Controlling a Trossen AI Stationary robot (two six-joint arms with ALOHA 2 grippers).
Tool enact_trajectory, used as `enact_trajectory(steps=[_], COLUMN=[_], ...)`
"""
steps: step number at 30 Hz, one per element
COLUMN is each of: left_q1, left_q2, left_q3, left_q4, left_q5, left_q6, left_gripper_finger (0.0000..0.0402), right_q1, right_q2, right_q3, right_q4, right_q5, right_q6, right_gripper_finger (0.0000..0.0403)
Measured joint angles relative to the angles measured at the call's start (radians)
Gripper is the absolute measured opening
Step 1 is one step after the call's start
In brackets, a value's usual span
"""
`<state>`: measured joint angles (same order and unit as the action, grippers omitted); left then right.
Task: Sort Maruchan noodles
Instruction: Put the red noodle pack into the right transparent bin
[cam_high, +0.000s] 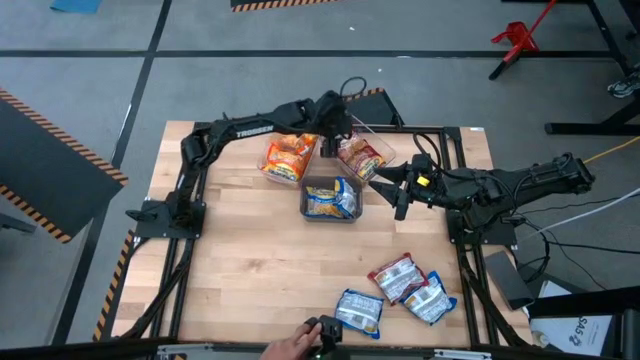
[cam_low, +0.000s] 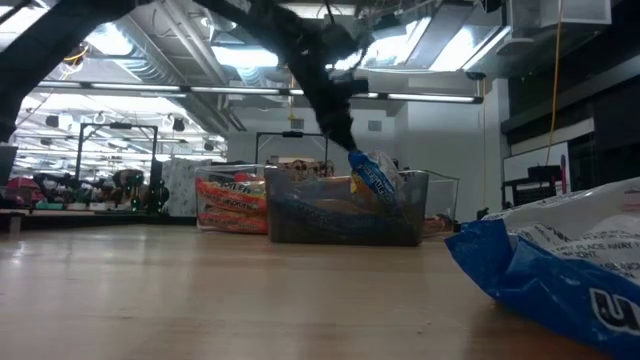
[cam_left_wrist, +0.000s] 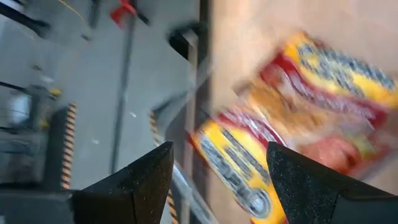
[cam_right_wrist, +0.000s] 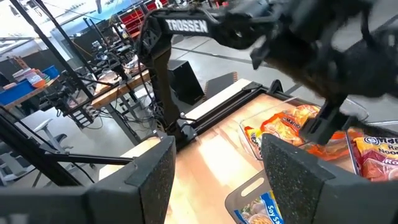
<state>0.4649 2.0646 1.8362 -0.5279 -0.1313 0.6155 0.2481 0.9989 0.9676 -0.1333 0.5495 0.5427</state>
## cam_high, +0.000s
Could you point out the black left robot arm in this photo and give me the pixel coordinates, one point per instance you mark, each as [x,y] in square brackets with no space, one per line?
[250,131]

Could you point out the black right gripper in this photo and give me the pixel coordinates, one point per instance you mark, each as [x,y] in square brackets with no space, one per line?
[422,192]

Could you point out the black hazard striped floor mat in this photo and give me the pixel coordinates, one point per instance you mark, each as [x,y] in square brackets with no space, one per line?
[380,112]
[260,3]
[45,165]

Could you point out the white printed box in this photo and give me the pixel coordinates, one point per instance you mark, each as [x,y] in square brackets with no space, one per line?
[575,325]

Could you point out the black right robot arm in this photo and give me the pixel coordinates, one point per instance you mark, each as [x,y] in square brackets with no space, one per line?
[540,177]

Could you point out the black metal beam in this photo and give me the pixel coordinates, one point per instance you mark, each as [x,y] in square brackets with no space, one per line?
[585,301]

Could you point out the person's hand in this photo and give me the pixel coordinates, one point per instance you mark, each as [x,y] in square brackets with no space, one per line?
[290,345]

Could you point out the grey plastic bin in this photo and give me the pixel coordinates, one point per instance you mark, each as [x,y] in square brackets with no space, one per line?
[330,219]

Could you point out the black flat box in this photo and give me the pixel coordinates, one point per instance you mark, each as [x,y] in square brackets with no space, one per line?
[507,280]

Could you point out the red metal clamp stand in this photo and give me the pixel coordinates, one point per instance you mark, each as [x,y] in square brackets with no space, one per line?
[515,37]

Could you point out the grey furniture leg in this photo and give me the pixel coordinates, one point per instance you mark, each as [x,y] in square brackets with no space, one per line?
[15,222]

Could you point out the black metal stand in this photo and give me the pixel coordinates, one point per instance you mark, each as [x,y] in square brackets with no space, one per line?
[607,35]

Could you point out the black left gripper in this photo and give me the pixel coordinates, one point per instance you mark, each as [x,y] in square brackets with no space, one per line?
[332,117]

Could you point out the silver metal bracket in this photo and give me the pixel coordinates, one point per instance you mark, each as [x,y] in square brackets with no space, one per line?
[185,348]
[462,354]

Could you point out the blue floor mat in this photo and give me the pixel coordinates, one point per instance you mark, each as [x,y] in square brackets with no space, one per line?
[75,5]

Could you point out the hazard striped floor strip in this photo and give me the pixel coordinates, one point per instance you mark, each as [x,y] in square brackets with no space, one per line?
[117,280]

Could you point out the orange Maruchan ramen packet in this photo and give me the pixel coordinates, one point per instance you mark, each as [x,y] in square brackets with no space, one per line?
[299,141]
[286,163]

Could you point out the black aluminium frame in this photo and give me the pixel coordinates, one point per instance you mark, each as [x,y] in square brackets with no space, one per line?
[435,130]

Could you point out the blue Maruchan ramen packet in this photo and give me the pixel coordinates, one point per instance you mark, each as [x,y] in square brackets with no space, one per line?
[320,201]
[346,197]
[429,300]
[359,312]

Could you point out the person's shoe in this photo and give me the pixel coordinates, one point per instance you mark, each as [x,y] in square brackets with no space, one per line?
[625,86]

